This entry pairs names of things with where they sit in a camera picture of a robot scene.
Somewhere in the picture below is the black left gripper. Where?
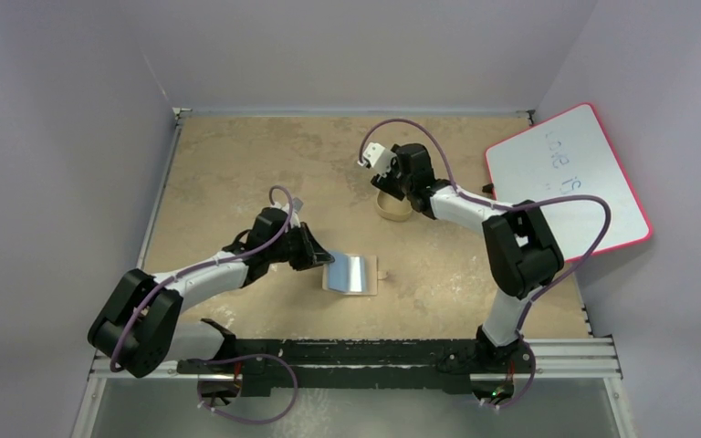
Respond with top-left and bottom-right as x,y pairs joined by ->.
267,223 -> 333,272

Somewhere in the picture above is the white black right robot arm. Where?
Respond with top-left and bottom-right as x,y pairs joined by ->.
359,142 -> 564,371

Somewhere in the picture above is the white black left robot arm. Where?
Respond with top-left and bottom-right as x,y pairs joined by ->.
87,206 -> 335,378

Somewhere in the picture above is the beige oval card tray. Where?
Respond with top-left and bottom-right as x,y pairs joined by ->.
374,191 -> 413,223

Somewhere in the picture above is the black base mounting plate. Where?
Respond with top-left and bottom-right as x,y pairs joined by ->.
177,339 -> 536,398

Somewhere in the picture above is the pink framed whiteboard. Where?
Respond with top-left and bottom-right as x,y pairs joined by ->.
486,103 -> 654,253

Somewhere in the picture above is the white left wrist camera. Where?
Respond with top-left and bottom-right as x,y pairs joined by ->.
291,197 -> 304,214

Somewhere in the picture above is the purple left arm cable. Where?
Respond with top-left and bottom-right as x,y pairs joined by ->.
109,185 -> 298,373

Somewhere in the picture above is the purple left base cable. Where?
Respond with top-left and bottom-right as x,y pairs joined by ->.
195,353 -> 301,426

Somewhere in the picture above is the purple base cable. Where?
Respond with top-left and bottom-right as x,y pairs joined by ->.
477,341 -> 538,412
195,353 -> 301,426

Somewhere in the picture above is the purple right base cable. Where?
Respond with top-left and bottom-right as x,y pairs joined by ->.
477,341 -> 538,412

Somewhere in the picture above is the aluminium frame rail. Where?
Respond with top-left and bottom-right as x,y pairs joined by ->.
87,335 -> 623,381

